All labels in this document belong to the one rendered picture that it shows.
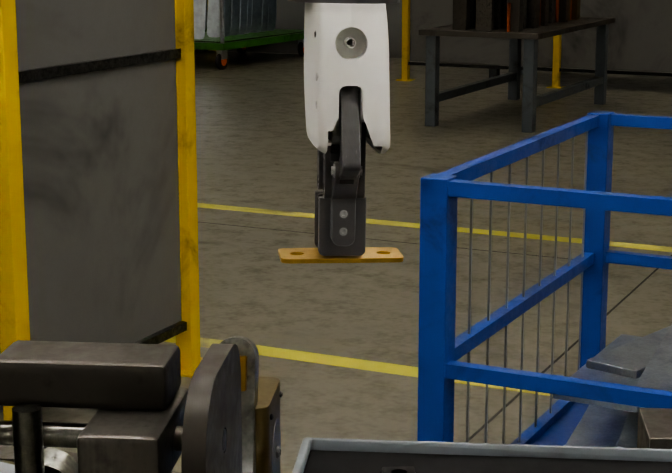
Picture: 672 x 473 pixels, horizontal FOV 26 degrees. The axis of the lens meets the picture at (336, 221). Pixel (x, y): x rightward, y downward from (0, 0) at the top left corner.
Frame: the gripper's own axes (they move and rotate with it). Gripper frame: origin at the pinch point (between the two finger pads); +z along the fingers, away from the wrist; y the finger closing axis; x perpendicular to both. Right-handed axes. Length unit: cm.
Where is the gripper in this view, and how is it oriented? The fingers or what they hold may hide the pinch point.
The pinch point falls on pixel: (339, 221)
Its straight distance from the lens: 100.0
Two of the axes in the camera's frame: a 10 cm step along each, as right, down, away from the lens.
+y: -1.1, -1.8, 9.8
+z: -0.2, 9.8, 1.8
